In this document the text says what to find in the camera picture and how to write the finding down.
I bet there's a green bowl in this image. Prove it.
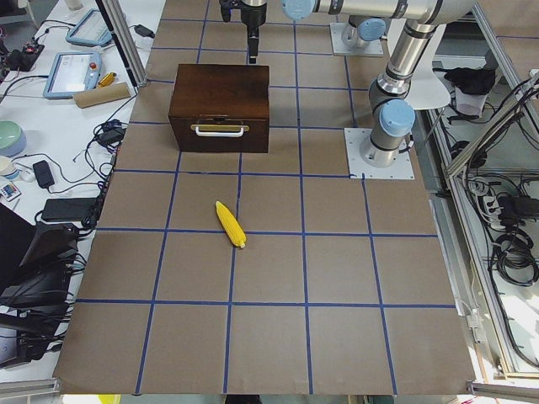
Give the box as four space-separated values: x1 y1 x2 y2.
0 120 27 157

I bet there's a far blue teach pendant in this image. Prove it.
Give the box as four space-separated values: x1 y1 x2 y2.
66 8 113 47

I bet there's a black cloth on bin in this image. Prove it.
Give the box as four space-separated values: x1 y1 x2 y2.
444 67 496 95

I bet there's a yellow gold tool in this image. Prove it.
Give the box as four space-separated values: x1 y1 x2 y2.
98 72 116 88

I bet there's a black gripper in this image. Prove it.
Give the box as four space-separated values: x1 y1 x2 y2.
219 0 267 64

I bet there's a white power strip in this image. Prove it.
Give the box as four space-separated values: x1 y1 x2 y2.
471 178 504 231

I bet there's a wooden drawer with white handle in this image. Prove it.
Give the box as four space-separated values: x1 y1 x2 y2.
170 119 269 153

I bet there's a near blue teach pendant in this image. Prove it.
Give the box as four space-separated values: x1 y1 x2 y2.
43 51 102 99

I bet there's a black power brick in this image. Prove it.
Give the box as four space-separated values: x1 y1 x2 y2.
41 198 96 222

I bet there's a white cup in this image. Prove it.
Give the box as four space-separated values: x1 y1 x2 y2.
0 155 19 181

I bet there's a cardboard tube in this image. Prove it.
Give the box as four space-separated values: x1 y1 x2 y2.
72 82 131 109

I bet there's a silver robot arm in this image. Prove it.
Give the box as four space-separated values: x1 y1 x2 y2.
219 0 387 64
282 0 474 168

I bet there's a blue teach pendant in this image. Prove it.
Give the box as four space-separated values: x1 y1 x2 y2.
43 51 102 99
66 8 113 47

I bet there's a small rgb remote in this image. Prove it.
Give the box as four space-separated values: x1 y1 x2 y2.
0 182 21 202

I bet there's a black electronics stack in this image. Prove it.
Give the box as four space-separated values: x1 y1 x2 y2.
1 205 85 369

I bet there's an aluminium frame post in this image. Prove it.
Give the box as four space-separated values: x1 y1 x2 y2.
95 0 147 88

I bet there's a yellow corn cob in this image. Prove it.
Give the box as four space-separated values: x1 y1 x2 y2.
216 201 247 248

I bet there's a dark brown wooden drawer box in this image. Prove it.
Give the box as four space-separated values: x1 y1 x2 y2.
168 64 270 134

